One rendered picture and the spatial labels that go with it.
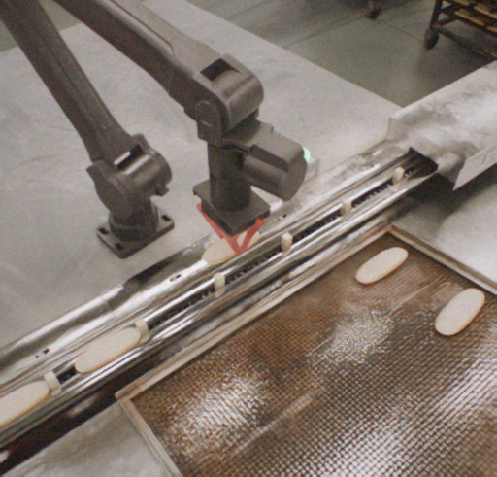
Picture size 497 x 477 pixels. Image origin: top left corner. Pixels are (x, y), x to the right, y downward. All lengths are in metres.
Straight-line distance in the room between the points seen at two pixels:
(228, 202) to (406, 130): 0.49
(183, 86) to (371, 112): 0.73
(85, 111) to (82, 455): 0.47
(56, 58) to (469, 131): 0.74
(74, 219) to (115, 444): 0.48
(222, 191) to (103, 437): 0.33
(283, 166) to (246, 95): 0.09
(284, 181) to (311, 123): 0.62
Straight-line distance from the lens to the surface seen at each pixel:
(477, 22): 3.27
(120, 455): 0.69
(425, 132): 1.08
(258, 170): 0.63
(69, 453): 0.71
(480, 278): 0.84
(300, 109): 1.27
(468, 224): 1.06
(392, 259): 0.83
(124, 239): 0.95
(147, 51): 0.66
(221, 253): 0.79
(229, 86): 0.61
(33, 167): 1.18
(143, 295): 0.84
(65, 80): 0.84
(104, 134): 0.85
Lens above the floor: 1.52
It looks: 46 degrees down
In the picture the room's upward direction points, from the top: straight up
